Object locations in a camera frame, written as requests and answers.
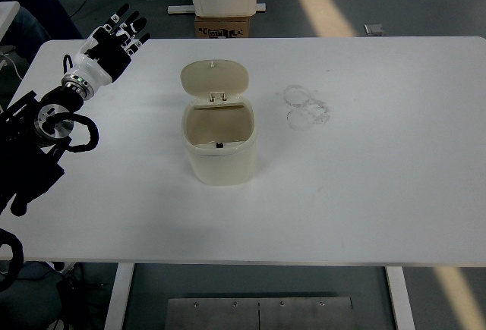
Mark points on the cream lidded trash bin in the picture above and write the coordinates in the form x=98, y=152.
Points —
x=220, y=163

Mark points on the white table leg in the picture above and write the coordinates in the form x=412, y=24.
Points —
x=400, y=299
x=119, y=299

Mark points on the grey metal plate with screws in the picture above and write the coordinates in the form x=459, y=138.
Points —
x=228, y=315

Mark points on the grey floor socket plate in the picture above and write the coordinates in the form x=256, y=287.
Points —
x=374, y=29

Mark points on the printed brown cardboard box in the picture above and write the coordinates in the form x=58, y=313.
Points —
x=222, y=28

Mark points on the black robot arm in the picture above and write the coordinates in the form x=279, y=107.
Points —
x=26, y=148

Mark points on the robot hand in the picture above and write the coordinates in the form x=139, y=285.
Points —
x=93, y=66

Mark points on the white side table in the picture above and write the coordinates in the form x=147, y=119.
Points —
x=7, y=15

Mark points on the white base bar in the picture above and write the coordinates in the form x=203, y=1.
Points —
x=178, y=9

